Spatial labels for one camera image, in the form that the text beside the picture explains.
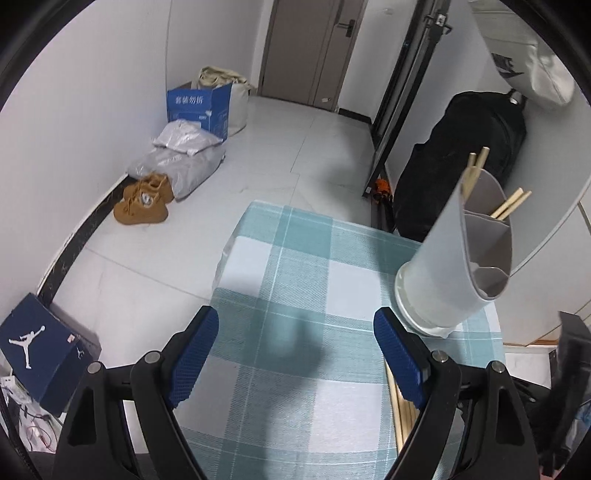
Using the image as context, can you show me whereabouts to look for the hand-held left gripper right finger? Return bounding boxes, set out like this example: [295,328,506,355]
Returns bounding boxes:
[373,308,541,480]

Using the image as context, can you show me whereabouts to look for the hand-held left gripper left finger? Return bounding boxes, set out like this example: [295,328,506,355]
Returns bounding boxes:
[54,306,219,480]

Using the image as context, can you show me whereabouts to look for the bundle of wooden chopsticks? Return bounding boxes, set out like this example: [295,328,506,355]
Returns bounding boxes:
[385,360,419,446]

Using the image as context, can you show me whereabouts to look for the white utensil holder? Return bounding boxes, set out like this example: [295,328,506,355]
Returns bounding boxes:
[394,170,513,340]

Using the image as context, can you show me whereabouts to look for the light wooden chopstick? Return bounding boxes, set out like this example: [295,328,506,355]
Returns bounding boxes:
[468,147,490,185]
[496,191,533,220]
[464,153,477,199]
[491,188,525,217]

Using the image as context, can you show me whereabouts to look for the teal checked tablecloth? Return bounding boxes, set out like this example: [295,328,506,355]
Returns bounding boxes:
[178,200,504,480]

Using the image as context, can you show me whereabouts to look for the navy shoebox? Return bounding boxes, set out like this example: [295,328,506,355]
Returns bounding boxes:
[0,293,102,416]

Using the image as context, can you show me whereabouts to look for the brown shoe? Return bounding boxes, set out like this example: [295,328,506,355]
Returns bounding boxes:
[122,172,175,205]
[114,187,169,226]

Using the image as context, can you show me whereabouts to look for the grey plastic bag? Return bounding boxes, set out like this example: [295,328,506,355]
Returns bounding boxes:
[127,143,227,201]

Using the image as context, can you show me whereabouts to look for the black backpack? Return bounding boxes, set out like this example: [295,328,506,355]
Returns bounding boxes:
[392,91,528,243]

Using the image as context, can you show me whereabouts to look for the silver plastic bag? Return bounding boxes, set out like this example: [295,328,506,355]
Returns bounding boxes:
[152,119,223,156]

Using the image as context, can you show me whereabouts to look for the blue cardboard box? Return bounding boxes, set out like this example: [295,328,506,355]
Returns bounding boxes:
[166,82,233,141]

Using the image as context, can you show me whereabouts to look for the beige cloth bag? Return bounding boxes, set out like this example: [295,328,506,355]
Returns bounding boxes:
[198,66,252,137]

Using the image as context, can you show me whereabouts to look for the beige backpack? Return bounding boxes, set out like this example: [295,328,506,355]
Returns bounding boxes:
[471,0,575,109]

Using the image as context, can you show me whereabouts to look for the brown door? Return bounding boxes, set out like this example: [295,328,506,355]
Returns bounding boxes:
[259,0,370,112]

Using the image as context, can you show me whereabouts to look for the white cables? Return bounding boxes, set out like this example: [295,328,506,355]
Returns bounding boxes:
[0,374,63,455]

